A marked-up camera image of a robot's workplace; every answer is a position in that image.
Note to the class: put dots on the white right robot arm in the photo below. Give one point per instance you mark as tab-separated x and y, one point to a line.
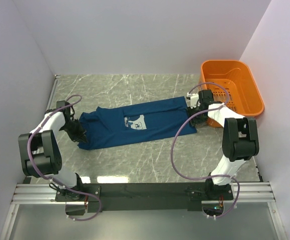
239	141

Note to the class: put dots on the orange plastic basket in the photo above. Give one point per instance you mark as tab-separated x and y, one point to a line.
236	77

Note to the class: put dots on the aluminium frame rail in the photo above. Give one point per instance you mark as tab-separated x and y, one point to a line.
42	194

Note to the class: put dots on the blue t shirt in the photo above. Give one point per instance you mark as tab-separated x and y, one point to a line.
149	121

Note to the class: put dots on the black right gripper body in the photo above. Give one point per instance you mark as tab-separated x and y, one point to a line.
198	119

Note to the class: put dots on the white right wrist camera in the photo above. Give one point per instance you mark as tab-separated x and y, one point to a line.
193	100

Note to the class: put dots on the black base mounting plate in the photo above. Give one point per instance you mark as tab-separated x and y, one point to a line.
142	196

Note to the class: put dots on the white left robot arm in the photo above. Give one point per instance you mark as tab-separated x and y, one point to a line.
40	154

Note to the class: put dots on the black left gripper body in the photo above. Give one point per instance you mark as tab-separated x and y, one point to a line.
75	130

